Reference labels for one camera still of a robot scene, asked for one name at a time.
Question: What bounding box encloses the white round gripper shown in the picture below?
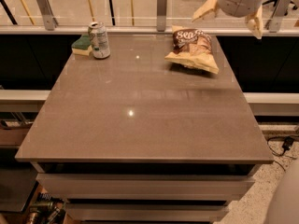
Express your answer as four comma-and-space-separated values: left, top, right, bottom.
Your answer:
192, 0, 263, 39

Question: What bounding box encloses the brown chip bag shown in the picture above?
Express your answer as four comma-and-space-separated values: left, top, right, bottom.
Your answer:
164, 26, 219, 74

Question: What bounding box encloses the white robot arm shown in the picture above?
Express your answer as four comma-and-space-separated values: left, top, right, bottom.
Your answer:
192, 0, 299, 224

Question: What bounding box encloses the white green soda can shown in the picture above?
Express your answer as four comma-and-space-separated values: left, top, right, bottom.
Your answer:
88, 21, 110, 59

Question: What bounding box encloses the green yellow sponge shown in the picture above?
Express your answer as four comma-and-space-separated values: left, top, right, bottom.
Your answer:
71, 35, 92, 56

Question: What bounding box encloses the lower grey drawer front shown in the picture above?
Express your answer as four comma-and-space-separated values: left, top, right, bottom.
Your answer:
66, 203, 228, 222

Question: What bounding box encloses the grey drawer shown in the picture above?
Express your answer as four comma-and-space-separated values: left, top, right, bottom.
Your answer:
36, 174, 254, 201
66, 203, 228, 222

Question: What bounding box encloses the upper grey drawer front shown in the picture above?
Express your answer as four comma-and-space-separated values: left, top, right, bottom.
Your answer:
36, 174, 254, 201

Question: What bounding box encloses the clutter box under table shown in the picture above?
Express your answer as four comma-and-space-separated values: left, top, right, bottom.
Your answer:
25, 192, 65, 224

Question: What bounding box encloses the right metal railing bracket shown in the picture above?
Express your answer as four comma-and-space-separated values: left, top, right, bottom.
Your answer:
265, 0, 291, 33

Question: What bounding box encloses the metal railing bracket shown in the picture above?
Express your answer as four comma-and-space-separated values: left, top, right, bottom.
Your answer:
36, 0, 58, 31
156, 0, 167, 32
265, 0, 291, 33

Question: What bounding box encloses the middle metal railing bracket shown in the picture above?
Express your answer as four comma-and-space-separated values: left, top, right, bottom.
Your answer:
156, 0, 167, 32

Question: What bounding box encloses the black power adapter with cable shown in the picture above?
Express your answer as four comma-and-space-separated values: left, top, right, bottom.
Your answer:
267, 136, 296, 161

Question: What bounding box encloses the left metal railing bracket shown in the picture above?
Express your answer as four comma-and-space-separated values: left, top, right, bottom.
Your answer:
36, 0, 58, 31

